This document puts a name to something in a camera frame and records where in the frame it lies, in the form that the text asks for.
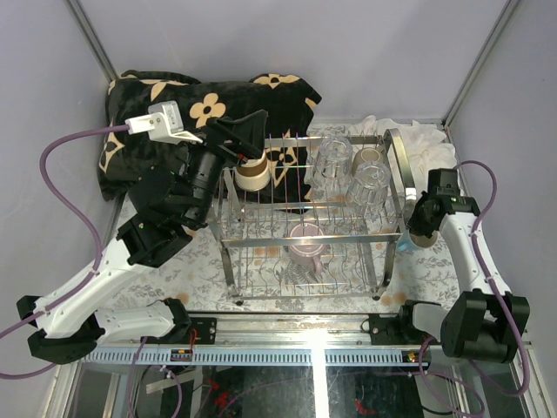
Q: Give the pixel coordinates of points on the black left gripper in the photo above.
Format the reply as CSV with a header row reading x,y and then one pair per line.
x,y
246,136

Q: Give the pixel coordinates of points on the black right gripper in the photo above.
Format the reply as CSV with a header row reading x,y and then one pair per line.
x,y
414,225

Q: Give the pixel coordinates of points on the light blue mug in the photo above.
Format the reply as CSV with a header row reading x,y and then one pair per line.
x,y
410,242

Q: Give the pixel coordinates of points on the clear glass tumbler front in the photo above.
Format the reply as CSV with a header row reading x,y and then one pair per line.
x,y
369,186

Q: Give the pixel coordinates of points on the clear glass tumbler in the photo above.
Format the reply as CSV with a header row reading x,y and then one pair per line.
x,y
369,186
333,161

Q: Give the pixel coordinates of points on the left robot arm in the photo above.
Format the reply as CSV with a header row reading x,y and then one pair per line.
x,y
170,205

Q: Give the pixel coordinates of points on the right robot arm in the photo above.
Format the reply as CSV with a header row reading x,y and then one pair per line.
x,y
487,321

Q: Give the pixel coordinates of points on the stainless steel dish rack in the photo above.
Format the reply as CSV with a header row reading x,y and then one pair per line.
x,y
251,227

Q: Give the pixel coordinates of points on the black floral plush blanket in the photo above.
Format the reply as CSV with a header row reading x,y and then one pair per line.
x,y
288,100

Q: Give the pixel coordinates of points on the white crumpled cloth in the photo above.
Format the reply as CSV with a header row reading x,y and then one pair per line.
x,y
426,146

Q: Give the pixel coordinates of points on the olive beige mug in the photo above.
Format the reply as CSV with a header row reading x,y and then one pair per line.
x,y
364,155

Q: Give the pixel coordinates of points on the floral patterned table mat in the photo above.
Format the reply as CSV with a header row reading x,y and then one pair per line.
x,y
196,277

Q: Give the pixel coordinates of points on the pink mug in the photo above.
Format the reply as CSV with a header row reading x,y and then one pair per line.
x,y
308,255

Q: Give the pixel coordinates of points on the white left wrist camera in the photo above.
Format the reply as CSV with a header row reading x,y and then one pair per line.
x,y
163,124

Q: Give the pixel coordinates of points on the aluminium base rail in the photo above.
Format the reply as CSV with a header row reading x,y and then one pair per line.
x,y
235,339

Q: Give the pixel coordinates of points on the left aluminium frame post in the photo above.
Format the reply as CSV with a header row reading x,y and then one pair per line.
x,y
91,37

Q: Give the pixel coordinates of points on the aluminium frame post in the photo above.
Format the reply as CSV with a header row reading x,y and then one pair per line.
x,y
91,37
493,37

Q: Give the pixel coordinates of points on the right aluminium frame post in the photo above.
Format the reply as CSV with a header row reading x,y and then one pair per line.
x,y
493,37

